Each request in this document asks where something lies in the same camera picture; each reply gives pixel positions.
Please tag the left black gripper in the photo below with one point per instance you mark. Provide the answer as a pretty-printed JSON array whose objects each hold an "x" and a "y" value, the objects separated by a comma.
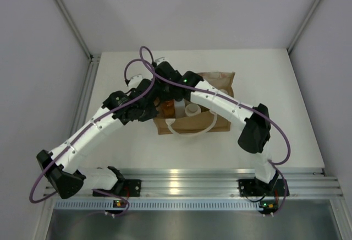
[{"x": 150, "y": 114}]

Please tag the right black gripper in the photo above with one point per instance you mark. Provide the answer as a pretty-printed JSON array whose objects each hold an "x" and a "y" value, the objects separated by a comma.
[{"x": 164, "y": 97}]

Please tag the orange bottle pink cap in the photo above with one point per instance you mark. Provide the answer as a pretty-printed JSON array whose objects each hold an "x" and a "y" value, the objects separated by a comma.
[{"x": 168, "y": 109}]

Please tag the brown canvas tote bag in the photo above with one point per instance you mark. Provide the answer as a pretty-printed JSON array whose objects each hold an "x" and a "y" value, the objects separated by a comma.
[{"x": 204, "y": 122}]

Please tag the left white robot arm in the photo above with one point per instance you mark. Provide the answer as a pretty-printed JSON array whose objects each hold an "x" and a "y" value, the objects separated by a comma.
[{"x": 61, "y": 165}]

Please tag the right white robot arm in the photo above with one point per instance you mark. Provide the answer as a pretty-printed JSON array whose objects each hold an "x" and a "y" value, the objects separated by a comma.
[{"x": 256, "y": 121}]

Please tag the white bottle dark cap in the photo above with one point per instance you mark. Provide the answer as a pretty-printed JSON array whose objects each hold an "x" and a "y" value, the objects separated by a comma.
[{"x": 179, "y": 107}]

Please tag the round white jar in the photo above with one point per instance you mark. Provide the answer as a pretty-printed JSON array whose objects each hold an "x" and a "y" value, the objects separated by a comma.
[{"x": 192, "y": 110}]

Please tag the left aluminium frame post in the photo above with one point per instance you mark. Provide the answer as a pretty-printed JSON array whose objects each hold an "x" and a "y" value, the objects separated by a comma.
[{"x": 73, "y": 27}]

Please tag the aluminium frame post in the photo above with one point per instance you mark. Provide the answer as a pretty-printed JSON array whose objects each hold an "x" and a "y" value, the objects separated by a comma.
[
  {"x": 313, "y": 7},
  {"x": 73, "y": 27}
]

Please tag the aluminium mounting rail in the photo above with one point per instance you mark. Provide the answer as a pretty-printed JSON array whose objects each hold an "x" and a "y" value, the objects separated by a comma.
[{"x": 303, "y": 183}]

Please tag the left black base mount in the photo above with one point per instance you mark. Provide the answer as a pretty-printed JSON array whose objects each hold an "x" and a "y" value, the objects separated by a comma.
[{"x": 123, "y": 188}]

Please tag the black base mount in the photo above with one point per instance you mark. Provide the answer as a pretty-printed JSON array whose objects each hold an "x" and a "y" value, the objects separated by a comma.
[
  {"x": 247, "y": 187},
  {"x": 123, "y": 188}
]

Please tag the slotted grey cable duct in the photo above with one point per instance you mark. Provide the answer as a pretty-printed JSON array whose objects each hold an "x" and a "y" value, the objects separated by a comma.
[{"x": 159, "y": 205}]

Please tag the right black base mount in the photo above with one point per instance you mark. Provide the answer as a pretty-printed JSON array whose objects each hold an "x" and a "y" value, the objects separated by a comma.
[{"x": 247, "y": 187}]

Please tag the right aluminium frame post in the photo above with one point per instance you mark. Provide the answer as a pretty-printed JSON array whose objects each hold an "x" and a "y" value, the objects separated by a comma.
[{"x": 313, "y": 7}]

